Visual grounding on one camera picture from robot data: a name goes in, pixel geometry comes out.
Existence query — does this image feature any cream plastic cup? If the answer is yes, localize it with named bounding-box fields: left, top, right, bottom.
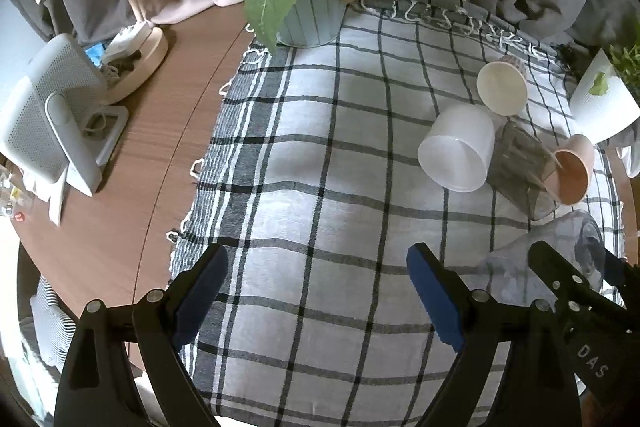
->
left=476, top=54, right=530, bottom=116

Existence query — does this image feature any striped fabric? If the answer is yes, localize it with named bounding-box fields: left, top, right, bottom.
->
left=29, top=276, right=77, bottom=369

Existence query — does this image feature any dark clear glass cup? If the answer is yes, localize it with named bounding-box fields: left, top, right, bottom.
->
left=487, top=119, right=563, bottom=222

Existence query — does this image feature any green plant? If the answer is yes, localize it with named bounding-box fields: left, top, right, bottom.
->
left=587, top=43, right=640, bottom=98

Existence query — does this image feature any clear plastic cup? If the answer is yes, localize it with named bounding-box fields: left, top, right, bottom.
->
left=475, top=209, right=608, bottom=308

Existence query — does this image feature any white desk fan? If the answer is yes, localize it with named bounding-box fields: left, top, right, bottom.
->
left=0, top=33, right=130, bottom=227

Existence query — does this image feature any pink plastic cup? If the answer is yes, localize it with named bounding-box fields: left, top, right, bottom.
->
left=542, top=134, right=596, bottom=206

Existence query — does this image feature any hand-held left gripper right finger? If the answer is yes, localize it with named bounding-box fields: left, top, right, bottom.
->
left=406, top=242, right=584, bottom=427

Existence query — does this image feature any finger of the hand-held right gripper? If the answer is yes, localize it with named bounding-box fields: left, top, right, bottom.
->
left=602, top=249, right=630, bottom=303
left=528, top=240, right=603, bottom=308

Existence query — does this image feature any grey checked cloth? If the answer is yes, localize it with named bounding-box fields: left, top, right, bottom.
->
left=166, top=0, right=627, bottom=427

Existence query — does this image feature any white translucent cup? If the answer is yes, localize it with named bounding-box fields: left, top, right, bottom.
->
left=417, top=103, right=496, bottom=194

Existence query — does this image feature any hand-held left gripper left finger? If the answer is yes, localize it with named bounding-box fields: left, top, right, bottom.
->
left=52, top=243, right=229, bottom=427

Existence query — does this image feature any white plant pot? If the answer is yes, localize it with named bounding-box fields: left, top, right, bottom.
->
left=567, top=48, right=640, bottom=146

